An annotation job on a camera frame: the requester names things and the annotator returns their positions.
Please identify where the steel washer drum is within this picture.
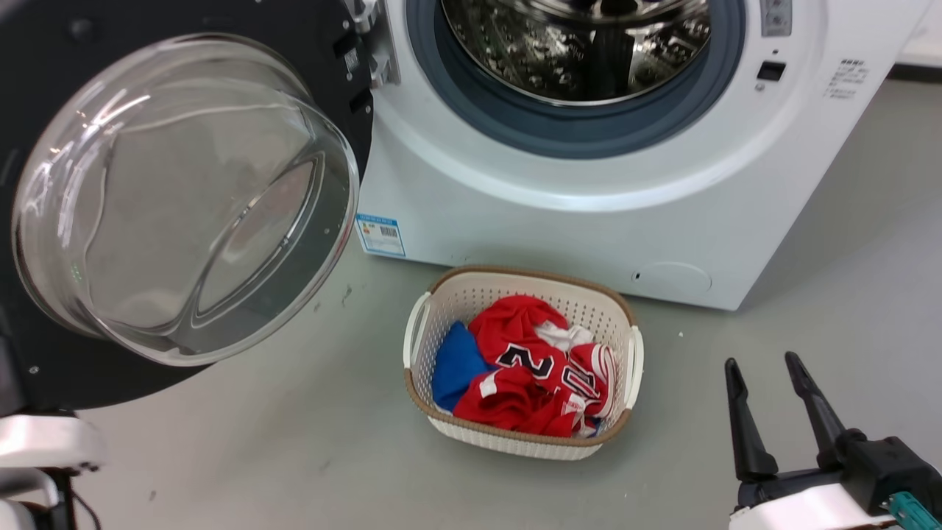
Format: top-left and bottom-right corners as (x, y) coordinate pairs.
(440, 0), (713, 106)

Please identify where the white plastic laundry basket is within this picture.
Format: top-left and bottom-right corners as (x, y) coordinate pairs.
(403, 266), (645, 462)

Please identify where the small black text sticker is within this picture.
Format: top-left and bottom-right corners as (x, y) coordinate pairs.
(823, 59), (871, 100)

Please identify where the white front-load washing machine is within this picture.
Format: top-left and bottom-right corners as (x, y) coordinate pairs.
(355, 0), (935, 311)

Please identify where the white cloth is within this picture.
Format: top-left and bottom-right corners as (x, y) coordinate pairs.
(534, 321), (594, 353)

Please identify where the teal cable connector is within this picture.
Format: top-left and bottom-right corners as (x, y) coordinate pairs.
(887, 492), (942, 530)

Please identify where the blue energy label sticker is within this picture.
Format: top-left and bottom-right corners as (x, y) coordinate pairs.
(355, 213), (407, 258)

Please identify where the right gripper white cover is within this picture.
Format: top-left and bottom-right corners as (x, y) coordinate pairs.
(724, 351), (942, 530)

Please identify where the blue cloth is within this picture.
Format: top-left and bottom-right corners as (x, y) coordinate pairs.
(431, 321), (495, 413)

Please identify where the black round glass washer door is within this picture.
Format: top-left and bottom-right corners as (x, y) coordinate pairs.
(0, 0), (376, 413)

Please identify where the silver door hinge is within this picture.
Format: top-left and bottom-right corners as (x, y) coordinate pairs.
(342, 0), (402, 88)

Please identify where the round white filter cover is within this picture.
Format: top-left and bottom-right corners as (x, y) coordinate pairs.
(631, 261), (712, 299)

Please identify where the red basketball jersey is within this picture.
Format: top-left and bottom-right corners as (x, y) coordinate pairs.
(453, 294), (619, 438)

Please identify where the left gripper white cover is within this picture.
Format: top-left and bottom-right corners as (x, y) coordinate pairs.
(0, 414), (104, 530)

